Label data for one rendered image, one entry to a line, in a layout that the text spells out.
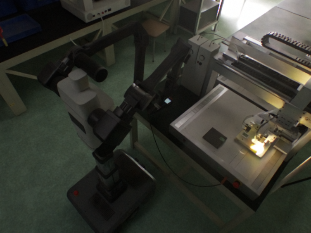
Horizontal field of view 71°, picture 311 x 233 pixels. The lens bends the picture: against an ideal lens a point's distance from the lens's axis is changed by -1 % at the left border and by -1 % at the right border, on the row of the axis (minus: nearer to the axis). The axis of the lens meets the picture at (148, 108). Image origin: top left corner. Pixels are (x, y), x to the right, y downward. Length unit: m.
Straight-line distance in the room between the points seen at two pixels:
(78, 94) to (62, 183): 1.57
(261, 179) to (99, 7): 2.53
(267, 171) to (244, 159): 0.15
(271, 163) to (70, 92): 1.31
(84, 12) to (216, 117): 2.01
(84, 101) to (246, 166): 1.10
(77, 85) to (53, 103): 2.16
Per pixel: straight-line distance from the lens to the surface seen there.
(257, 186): 1.55
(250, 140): 1.66
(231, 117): 1.78
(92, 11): 2.97
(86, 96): 0.97
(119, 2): 3.18
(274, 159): 1.70
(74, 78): 0.96
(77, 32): 2.90
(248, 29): 3.15
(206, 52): 1.73
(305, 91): 1.36
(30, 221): 2.42
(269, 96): 1.57
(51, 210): 2.38
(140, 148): 2.31
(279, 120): 1.49
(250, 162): 1.61
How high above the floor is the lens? 2.15
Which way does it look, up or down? 50 degrees down
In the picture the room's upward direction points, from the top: 2 degrees clockwise
